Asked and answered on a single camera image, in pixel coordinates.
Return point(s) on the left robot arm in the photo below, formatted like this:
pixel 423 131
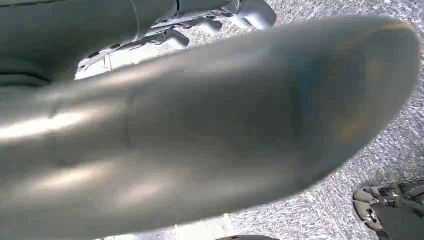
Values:
pixel 16 78

